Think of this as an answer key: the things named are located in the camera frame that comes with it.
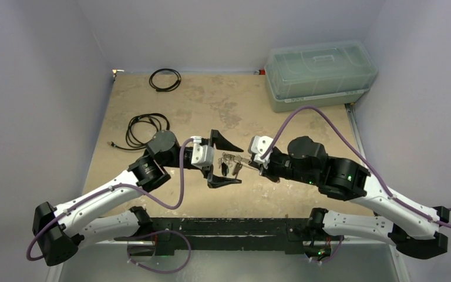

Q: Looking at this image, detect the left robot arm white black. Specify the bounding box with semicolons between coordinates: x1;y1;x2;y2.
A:
26;129;242;266

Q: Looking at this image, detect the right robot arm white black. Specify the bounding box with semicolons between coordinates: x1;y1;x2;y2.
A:
248;136;449;260

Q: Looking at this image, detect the translucent green storage box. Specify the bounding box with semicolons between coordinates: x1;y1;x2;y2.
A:
264;41;378;113

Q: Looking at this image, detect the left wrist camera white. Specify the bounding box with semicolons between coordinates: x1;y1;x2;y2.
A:
191;136;206;169

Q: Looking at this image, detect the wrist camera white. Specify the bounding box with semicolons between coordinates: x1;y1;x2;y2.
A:
191;136;206;169
248;136;274;168

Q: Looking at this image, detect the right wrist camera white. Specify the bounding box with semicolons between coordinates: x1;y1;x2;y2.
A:
248;136;274;168

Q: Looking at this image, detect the black coiled cable near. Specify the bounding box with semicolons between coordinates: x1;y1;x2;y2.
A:
109;113;171;152

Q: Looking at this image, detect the black coiled cable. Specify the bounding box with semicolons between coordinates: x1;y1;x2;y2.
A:
149;68;182;93
109;113;171;152

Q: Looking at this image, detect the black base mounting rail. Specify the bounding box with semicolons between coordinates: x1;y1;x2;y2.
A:
117;217;340;256

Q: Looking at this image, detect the black coiled cable far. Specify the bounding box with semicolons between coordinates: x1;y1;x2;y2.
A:
149;68;182;93

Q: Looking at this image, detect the aluminium frame rail right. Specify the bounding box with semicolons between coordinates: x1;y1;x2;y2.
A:
345;103;366;159

